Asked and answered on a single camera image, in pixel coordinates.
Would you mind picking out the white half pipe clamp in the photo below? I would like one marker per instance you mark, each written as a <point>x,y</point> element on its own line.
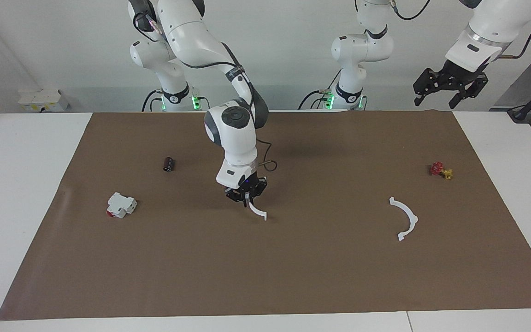
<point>258,212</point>
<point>414,218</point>

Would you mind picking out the dark grey partition panel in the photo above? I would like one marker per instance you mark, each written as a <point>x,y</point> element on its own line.
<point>514,87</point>

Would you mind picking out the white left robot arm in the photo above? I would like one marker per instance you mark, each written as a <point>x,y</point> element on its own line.
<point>362,50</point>

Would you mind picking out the white power strip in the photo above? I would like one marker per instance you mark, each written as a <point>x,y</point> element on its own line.
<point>44,97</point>

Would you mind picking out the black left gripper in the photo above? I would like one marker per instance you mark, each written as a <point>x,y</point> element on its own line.
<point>454,78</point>

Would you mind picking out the brown table mat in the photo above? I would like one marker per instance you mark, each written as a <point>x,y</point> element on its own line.
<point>293,267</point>

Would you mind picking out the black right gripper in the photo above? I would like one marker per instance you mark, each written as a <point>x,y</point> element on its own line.
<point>256,186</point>

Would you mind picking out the white circuit breaker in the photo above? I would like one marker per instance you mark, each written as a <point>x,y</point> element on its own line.
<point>121,204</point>

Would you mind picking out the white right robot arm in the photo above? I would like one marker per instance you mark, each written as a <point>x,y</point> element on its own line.
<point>233,133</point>

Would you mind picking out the black cylindrical capacitor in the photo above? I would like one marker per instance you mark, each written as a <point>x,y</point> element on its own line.
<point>169,164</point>

